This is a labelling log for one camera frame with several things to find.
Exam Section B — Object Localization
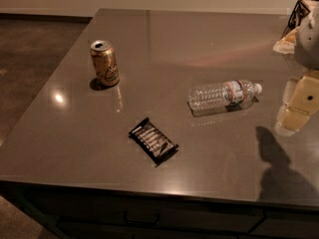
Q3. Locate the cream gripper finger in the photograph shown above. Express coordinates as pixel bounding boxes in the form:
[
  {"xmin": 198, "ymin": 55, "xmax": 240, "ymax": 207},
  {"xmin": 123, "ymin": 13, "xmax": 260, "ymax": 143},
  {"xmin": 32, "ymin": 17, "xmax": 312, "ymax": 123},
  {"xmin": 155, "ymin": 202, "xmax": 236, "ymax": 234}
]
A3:
[
  {"xmin": 273, "ymin": 28, "xmax": 299, "ymax": 55},
  {"xmin": 274, "ymin": 71, "xmax": 319, "ymax": 136}
]

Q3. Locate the orange soda can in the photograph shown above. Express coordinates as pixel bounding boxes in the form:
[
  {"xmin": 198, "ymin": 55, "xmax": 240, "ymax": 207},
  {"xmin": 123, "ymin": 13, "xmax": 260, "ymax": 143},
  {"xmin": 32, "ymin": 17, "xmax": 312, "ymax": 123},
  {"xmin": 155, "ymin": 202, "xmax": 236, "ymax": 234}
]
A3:
[{"xmin": 90, "ymin": 40, "xmax": 120, "ymax": 87}]

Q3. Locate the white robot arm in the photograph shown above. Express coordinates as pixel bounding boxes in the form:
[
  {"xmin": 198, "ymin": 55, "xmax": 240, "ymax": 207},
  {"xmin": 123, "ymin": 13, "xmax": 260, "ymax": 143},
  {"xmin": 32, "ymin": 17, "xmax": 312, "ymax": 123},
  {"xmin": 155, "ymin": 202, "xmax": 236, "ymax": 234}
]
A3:
[{"xmin": 273, "ymin": 7, "xmax": 319, "ymax": 136}]

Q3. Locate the black rxbar chocolate wrapper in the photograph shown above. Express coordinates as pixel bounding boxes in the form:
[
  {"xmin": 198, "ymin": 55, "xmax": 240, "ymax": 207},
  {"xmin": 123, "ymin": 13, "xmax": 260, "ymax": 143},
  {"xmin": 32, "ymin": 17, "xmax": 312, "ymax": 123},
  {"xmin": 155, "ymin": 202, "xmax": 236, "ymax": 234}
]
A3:
[{"xmin": 129, "ymin": 118, "xmax": 178, "ymax": 165}]

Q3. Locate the clear plastic water bottle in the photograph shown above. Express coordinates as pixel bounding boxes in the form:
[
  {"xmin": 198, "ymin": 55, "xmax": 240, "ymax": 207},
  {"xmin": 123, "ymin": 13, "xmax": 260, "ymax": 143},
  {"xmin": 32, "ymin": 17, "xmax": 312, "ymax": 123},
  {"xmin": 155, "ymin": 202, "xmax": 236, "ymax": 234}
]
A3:
[{"xmin": 187, "ymin": 80, "xmax": 262, "ymax": 112}]

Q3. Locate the black wire basket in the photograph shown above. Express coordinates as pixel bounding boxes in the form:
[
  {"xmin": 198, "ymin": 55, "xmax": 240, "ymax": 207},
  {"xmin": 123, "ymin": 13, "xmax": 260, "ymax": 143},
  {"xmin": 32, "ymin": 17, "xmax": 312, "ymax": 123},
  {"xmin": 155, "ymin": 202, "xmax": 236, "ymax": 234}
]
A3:
[{"xmin": 288, "ymin": 0, "xmax": 319, "ymax": 29}]

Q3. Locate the dark cabinet drawer handle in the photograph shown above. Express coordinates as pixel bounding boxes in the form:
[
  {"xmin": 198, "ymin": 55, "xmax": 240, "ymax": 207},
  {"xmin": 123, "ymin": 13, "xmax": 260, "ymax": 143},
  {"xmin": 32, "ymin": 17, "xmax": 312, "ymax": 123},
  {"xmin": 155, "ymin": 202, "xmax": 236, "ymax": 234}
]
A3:
[{"xmin": 124, "ymin": 211, "xmax": 160, "ymax": 227}]

